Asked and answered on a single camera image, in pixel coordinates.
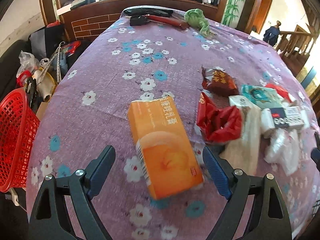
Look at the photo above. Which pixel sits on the teal tissue pack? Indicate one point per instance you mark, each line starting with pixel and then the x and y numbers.
pixel 261 96

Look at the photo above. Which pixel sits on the brown wooden door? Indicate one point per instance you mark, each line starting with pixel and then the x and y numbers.
pixel 261 16

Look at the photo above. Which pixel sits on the dark blue hanging jacket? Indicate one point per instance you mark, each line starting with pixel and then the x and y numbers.
pixel 272 33

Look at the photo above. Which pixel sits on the purple floral tablecloth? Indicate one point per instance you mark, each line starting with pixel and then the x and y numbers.
pixel 88 111

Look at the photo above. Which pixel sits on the black flat case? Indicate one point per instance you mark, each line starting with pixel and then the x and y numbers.
pixel 148 11

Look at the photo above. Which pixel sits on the wooden brick pattern counter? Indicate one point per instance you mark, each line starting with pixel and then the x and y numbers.
pixel 89 21

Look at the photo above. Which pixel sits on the red handled tool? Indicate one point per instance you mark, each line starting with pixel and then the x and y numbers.
pixel 169 21

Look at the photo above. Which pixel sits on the small black box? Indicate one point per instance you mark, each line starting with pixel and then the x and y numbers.
pixel 138 20

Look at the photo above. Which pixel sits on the black sofa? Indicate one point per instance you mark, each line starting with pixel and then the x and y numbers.
pixel 9 66

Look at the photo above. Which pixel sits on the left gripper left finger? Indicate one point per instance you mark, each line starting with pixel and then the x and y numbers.
pixel 49 217

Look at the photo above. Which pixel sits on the red plastic bag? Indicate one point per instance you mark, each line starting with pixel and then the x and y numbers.
pixel 218 125

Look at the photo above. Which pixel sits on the clear plastic bag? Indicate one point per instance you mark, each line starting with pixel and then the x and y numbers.
pixel 27 62

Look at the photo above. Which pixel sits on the wooden stair railing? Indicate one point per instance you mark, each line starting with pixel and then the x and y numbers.
pixel 296 45

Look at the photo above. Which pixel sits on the red plastic mesh basket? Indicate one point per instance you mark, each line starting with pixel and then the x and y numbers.
pixel 18 130

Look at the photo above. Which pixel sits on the orange cardboard box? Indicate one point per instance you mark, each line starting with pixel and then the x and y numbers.
pixel 164 151

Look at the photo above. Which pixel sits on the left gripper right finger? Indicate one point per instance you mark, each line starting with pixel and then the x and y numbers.
pixel 268 218

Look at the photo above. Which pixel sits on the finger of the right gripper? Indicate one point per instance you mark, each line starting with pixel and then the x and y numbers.
pixel 315 153

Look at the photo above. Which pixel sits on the white plastic bag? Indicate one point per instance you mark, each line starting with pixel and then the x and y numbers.
pixel 284 149

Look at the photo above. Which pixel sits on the dark red snack wrapper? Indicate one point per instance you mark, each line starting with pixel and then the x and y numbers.
pixel 218 82

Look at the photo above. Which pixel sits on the green crumpled cloth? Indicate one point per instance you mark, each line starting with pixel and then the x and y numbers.
pixel 196 19

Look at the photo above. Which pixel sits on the white grey carton box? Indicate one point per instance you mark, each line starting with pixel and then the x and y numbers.
pixel 286 118

